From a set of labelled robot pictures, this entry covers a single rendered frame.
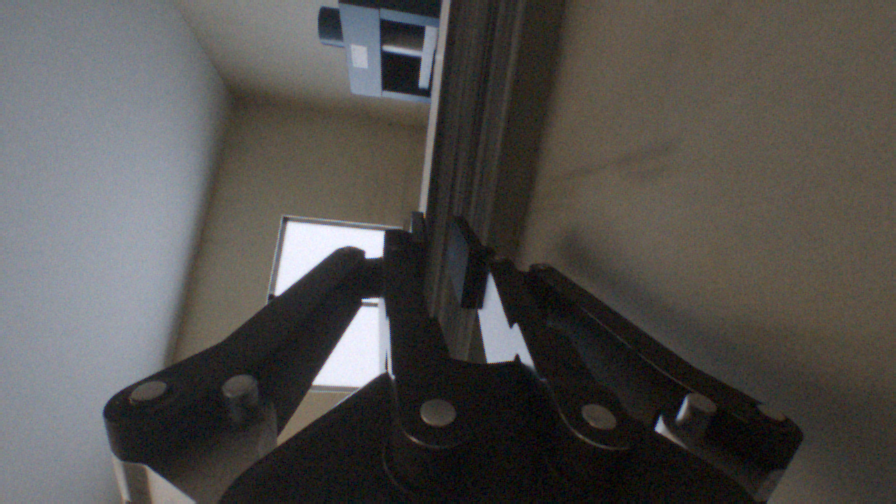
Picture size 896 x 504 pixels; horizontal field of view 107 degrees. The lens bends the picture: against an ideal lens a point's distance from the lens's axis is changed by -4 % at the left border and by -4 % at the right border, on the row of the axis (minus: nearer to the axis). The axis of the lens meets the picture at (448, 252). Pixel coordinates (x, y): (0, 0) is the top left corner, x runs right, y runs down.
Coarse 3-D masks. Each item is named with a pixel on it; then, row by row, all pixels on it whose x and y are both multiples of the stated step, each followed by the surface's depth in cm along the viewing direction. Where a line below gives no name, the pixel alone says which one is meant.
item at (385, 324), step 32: (384, 256) 14; (384, 288) 11; (416, 288) 11; (384, 320) 9; (416, 320) 8; (384, 352) 9; (416, 352) 7; (448, 352) 7; (416, 384) 6; (448, 384) 6; (416, 416) 5; (448, 416) 5; (416, 448) 5; (448, 448) 5; (416, 480) 5; (448, 480) 5
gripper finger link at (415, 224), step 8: (416, 216) 20; (416, 224) 18; (424, 224) 18; (416, 232) 17; (424, 232) 17; (416, 240) 15; (424, 240) 16; (416, 248) 15; (424, 248) 15; (416, 256) 15; (424, 256) 15; (416, 264) 15; (424, 264) 15; (424, 272) 16
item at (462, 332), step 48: (480, 0) 27; (528, 0) 27; (480, 48) 28; (528, 48) 28; (480, 96) 29; (528, 96) 30; (480, 144) 30; (528, 144) 31; (432, 192) 31; (480, 192) 32; (432, 240) 33; (480, 240) 33; (432, 288) 34; (480, 336) 36
